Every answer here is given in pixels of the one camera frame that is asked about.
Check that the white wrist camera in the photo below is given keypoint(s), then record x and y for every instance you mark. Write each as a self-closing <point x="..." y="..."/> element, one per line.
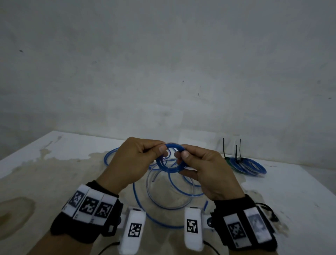
<point x="193" y="228"/>
<point x="132" y="231"/>

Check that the person's right hand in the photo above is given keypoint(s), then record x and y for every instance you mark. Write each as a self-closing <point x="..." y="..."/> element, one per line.
<point x="212" y="176"/>

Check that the bundle of black cable ties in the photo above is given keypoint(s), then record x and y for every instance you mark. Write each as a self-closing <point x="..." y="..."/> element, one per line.
<point x="270" y="211"/>

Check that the person's left hand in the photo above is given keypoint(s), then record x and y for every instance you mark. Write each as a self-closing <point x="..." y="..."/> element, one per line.
<point x="128" y="165"/>

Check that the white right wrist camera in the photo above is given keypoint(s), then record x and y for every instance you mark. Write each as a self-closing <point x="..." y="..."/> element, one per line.
<point x="193" y="228"/>

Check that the black left wristband with markers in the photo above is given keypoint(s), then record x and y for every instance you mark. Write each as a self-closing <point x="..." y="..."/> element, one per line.
<point x="84" y="215"/>

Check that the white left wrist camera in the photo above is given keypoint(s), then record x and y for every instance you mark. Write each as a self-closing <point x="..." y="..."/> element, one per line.
<point x="132" y="231"/>

